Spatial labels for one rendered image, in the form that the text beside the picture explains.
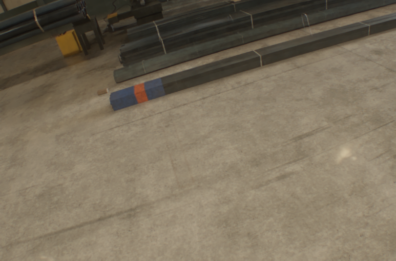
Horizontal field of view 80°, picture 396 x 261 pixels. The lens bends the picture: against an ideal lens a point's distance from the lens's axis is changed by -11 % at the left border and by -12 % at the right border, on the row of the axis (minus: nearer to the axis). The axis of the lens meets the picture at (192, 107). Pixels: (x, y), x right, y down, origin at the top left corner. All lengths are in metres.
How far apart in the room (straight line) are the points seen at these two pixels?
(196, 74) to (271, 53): 1.09
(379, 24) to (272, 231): 3.82
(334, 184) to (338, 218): 0.29
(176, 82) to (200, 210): 1.92
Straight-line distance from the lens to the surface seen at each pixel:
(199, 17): 5.13
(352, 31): 4.51
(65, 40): 7.21
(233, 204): 2.03
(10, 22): 5.38
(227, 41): 4.45
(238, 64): 3.60
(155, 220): 2.10
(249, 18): 4.78
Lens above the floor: 1.64
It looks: 32 degrees down
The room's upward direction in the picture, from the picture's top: 15 degrees counter-clockwise
